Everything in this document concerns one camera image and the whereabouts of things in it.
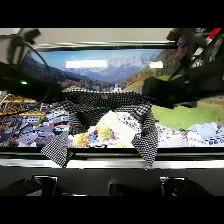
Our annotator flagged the checked shirt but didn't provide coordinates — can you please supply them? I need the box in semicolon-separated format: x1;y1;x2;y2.
40;86;160;170

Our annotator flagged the silver frame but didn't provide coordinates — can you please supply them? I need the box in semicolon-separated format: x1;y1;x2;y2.
0;157;224;197

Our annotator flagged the black cable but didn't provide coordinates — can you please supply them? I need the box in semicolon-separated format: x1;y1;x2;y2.
13;34;54;116

